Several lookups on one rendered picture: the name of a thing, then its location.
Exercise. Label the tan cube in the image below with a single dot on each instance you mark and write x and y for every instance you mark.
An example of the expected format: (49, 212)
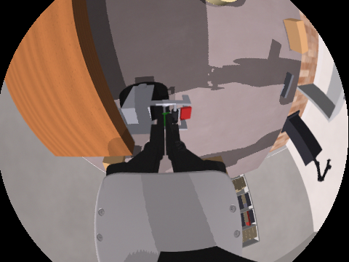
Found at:
(112, 160)

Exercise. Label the tan rectangular block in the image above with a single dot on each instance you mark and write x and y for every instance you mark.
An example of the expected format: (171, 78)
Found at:
(297, 36)

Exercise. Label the beige roll of masking tape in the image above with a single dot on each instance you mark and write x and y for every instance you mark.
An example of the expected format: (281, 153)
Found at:
(220, 2)

